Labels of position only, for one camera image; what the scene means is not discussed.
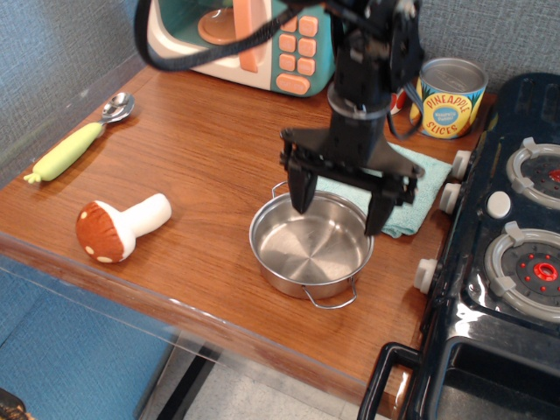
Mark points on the stainless steel pot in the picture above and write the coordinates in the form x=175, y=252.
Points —
x=317, y=255

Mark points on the white stove knob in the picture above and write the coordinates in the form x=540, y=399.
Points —
x=425, y=272
x=460, y=164
x=449, y=197

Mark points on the green handled metal spoon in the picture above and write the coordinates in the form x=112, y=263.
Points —
x=69, y=150

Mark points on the black toy stove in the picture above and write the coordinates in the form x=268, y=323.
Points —
x=490, y=346

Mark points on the tomato sauce can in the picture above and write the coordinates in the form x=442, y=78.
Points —
x=398, y=100

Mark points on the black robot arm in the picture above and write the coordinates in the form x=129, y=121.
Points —
x=377, y=52

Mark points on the white stove knob middle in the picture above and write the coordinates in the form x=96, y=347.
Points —
x=449, y=197

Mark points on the teal toy microwave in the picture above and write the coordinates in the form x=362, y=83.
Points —
x=298, y=60

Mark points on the orange object bottom left corner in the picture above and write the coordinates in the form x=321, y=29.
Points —
x=11, y=407

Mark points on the white stove knob front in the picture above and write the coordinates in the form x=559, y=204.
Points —
x=425, y=272

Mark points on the pineapple slices can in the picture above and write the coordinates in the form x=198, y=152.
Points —
x=451, y=91

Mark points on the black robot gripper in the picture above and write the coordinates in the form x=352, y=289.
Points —
x=352, y=150

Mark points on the teal folded cloth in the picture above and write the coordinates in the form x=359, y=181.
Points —
x=407, y=218

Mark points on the plush brown mushroom toy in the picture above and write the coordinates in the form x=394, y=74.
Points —
x=109, y=236

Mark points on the white stove knob rear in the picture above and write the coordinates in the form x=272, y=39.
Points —
x=460, y=164

